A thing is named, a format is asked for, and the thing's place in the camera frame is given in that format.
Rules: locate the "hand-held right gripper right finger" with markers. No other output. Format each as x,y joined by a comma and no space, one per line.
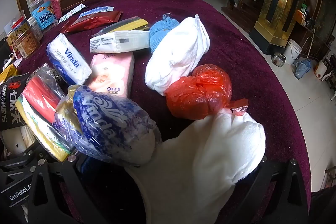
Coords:
258,179

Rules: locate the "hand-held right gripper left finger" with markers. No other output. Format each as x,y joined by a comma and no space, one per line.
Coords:
83,169

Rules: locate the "blue plastic bag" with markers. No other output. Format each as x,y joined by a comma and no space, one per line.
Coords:
110,124

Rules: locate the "large white towel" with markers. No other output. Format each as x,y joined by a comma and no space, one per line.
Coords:
199,161

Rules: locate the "pink tissue pack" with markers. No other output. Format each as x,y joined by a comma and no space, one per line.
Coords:
110,74

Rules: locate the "bag of red yellow sponges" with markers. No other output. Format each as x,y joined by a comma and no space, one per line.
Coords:
39,98

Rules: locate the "black snack packet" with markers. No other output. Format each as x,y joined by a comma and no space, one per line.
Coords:
13,106

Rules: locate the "red plastic bag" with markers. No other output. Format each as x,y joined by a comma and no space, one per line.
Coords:
199,92

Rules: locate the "blue and white tissue pack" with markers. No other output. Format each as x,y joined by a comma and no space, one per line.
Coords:
68,58

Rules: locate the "blue dustpan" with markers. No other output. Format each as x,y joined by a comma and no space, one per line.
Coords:
302,69

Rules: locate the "steel kettle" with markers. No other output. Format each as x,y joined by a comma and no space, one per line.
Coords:
278,59

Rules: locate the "yellow packet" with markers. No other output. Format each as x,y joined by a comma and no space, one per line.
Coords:
8,73

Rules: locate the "white bucket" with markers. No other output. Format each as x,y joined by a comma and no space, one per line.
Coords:
292,52

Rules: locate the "brown label plastic jar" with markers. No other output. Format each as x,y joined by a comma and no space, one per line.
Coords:
27,45

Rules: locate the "maroon tablecloth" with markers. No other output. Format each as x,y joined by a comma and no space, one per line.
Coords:
236,43

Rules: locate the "knotted white towel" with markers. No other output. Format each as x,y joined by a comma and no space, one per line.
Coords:
178,56

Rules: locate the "red foil packet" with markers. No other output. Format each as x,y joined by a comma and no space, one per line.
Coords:
92,19

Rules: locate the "light blue yarn ball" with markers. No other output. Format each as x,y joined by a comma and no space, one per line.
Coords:
157,35

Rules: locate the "zip bag of yellow sponges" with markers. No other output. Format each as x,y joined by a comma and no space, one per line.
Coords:
131,23

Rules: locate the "red label plastic jar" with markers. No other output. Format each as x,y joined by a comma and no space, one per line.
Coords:
17,27

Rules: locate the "blue and white sachet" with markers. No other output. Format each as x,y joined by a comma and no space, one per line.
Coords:
97,11

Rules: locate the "blue label plastic jar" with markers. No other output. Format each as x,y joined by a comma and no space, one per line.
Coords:
43,15

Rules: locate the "pink bottle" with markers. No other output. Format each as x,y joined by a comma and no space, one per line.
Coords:
56,6

